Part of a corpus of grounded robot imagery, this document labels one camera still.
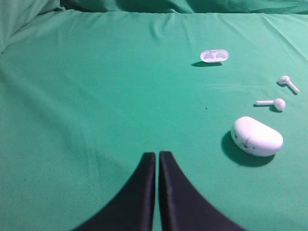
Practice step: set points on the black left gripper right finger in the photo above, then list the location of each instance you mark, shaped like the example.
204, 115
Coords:
182, 207

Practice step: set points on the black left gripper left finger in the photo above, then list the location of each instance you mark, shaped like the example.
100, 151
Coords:
132, 208

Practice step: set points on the white bluetooth earbud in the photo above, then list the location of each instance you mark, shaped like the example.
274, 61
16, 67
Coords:
285, 80

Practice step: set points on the white earbud charging case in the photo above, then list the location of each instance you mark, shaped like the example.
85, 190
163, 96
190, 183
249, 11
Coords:
256, 138

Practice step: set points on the white earbud case lid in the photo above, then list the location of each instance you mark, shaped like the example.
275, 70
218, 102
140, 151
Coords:
214, 56

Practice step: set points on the green table cloth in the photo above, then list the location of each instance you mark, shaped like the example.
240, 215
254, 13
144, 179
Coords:
84, 95

